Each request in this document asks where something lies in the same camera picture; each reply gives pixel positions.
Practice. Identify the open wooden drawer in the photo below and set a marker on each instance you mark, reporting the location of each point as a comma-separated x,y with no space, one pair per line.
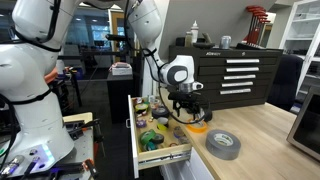
164,148

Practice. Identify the black tape roll in drawer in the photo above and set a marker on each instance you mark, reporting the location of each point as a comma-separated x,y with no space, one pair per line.
160,112

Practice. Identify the white cabinet with shelves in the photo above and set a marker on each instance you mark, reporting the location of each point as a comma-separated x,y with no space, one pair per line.
301,38

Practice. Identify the orange masking tape roll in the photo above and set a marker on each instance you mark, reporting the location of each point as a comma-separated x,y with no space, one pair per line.
198,127

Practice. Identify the grey duct tape roll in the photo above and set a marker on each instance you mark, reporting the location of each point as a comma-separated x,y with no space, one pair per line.
222,144

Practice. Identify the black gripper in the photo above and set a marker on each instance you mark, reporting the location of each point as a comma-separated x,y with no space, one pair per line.
189,101

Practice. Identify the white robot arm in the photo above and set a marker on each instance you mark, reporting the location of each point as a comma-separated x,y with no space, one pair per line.
40,27

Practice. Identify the black metal tool chest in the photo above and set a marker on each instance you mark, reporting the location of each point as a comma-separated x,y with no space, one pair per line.
232,78

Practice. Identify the green tape roll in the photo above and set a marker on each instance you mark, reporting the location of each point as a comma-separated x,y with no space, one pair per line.
147,136

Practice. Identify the white tape roll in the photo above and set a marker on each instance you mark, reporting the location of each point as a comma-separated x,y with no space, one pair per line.
163,121

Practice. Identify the black office chair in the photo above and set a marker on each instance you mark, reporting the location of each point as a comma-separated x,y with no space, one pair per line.
284,87

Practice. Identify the white squeeze bottle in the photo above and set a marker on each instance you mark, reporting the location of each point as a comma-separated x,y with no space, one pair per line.
194,31

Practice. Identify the microwave oven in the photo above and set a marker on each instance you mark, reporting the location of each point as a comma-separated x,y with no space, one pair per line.
305,132

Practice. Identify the red T-handle wrench set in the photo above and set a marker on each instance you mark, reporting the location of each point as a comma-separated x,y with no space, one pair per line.
259,18

